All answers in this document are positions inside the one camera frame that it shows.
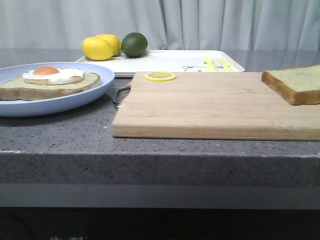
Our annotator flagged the bread slice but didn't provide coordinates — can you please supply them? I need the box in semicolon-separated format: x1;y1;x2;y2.
0;72;102;101
261;65;320;106

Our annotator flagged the green lime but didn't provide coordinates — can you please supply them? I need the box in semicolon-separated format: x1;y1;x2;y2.
121;32;148;58

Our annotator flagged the white bear tray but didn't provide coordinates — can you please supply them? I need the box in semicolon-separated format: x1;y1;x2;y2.
77;50;245;78

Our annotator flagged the yellow lemon slice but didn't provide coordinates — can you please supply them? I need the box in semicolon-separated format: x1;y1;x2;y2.
144;71;177;82

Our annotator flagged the rear yellow lemon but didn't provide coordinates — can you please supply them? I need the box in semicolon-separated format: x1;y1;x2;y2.
95;34;121;57

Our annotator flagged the front yellow lemon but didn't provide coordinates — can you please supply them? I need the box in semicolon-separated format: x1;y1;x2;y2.
81;36;114;61

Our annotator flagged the metal board handle loop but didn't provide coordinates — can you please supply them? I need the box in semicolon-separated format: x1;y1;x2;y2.
111;83;131;109

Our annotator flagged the yellow plastic knife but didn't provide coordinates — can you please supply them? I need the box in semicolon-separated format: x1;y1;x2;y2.
217;58;234;72

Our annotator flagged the light blue round plate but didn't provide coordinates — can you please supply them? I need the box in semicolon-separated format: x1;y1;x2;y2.
0;62;115;117

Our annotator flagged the fried egg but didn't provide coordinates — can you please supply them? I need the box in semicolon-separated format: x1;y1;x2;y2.
22;66;84;86

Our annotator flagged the grey curtain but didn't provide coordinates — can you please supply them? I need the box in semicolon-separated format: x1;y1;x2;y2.
0;0;320;51

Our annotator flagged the yellow plastic fork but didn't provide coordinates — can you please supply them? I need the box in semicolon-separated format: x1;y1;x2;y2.
203;55;222;72

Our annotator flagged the wooden cutting board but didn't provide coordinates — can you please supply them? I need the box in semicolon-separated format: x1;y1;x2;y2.
112;72;320;141

